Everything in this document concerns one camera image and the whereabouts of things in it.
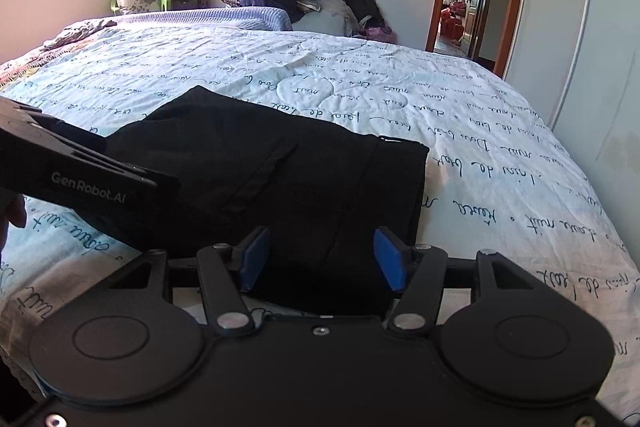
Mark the purple bag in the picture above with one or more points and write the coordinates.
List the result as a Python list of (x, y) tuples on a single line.
[(379, 34)]

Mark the grey pillow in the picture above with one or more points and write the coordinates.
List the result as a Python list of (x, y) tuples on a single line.
[(325, 19)]

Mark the black backpack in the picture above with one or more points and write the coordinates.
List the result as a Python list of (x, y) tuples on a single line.
[(364, 7)]

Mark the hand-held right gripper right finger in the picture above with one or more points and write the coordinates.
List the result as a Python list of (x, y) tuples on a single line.
[(390, 257)]

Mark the brown crumpled cloth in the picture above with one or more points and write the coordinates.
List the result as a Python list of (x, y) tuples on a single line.
[(80, 32)]

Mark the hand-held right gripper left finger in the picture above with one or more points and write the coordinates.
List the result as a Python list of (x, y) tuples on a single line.
[(255, 257)]

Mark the white script-printed quilt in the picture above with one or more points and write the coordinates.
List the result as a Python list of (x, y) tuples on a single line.
[(350, 72)]

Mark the black pants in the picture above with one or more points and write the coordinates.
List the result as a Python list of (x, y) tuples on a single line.
[(280, 167)]

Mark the red sofa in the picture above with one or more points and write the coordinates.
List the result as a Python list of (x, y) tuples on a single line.
[(452, 22)]

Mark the blue knitted blanket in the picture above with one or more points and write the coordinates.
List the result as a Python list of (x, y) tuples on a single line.
[(225, 17)]

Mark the person's left hand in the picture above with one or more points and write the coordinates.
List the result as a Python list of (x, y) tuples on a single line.
[(14, 209)]

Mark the floral bed sheet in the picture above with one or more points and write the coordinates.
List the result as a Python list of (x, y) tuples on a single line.
[(25, 67)]

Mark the white sliding-door wardrobe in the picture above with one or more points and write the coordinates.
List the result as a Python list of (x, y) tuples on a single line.
[(575, 32)]

